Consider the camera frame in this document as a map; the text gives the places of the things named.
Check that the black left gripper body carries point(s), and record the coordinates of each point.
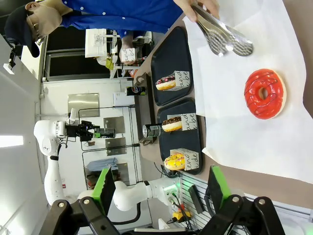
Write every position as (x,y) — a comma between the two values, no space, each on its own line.
(74,131)

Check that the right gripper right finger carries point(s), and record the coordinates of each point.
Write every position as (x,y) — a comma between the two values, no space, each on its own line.
(244,218)

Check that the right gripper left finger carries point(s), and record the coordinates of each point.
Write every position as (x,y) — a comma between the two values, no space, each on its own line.
(73,218)

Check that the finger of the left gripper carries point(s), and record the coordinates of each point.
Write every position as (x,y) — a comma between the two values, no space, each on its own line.
(88,126)
(91,136)

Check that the white printed paper box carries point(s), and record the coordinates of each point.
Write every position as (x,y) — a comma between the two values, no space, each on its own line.
(128,55)
(183,78)
(192,157)
(188,122)

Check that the chocolate glazed donut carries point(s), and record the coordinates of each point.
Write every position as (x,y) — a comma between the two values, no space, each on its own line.
(171,124)

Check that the dark berry sprinkled donut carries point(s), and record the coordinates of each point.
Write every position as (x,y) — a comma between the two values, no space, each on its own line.
(165,83)

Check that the metal serving tongs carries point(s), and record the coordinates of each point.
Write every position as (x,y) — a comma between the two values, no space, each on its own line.
(225,41)

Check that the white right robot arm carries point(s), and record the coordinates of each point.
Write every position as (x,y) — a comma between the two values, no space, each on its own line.
(132,193)

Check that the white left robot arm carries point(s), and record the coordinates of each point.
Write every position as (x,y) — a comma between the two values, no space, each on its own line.
(52,156)

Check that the person's right hand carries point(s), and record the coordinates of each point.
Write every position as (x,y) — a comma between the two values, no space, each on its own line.
(127,42)

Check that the person's left hand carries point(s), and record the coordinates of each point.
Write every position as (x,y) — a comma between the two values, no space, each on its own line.
(193,3)

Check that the blue cloth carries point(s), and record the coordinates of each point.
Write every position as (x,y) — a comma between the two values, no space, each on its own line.
(102,164)

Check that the black power block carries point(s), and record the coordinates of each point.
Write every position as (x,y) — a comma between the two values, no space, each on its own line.
(196,198)

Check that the brown plastic tray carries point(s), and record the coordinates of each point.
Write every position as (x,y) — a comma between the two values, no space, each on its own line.
(144,110)

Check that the yellow emergency stop box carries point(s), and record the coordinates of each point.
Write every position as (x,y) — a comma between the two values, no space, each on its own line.
(182,215)

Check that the black plastic tray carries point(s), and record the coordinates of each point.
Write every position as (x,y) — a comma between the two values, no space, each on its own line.
(171,143)
(174,54)

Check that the white paper sheet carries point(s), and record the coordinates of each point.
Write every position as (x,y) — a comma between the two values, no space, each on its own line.
(232,137)

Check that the white cardboard box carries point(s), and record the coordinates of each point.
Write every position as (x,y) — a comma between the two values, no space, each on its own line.
(95,42)

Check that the yellow sprinkled donut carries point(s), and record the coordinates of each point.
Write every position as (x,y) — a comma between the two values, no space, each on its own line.
(174,162)

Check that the dark cap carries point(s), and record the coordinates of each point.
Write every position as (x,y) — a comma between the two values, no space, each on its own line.
(17,31)

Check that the beige face mask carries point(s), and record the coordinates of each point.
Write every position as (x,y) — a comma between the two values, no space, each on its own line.
(46,17)

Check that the red glazed donut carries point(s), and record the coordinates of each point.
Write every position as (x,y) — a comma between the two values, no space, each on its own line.
(269,102)

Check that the person in blue shirt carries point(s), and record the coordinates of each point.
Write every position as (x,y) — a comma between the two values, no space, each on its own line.
(127,14)

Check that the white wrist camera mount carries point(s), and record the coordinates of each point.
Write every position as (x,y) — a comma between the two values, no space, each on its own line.
(71,117)

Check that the black metal frame rack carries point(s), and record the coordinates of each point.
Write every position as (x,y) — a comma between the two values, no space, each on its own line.
(83,151)

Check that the grey metal wall plate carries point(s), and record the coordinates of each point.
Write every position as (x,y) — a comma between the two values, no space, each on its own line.
(83,105)

